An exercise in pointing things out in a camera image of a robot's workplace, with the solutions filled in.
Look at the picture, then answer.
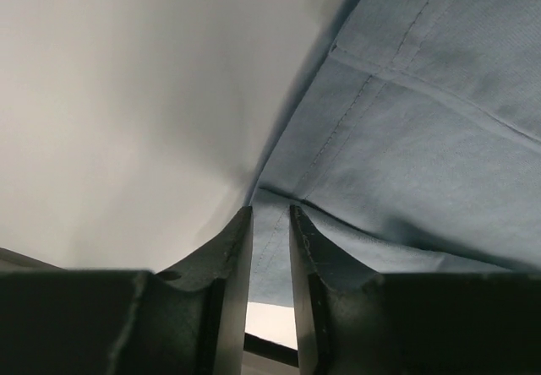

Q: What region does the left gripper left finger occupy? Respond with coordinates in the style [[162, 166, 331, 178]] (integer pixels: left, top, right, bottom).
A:
[[1, 207, 253, 374]]

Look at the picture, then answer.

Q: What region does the grey blue t shirt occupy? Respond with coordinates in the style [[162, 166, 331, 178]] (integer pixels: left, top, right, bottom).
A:
[[249, 0, 540, 307]]

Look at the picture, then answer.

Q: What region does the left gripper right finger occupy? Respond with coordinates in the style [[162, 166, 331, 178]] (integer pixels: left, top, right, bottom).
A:
[[289, 206, 540, 374]]

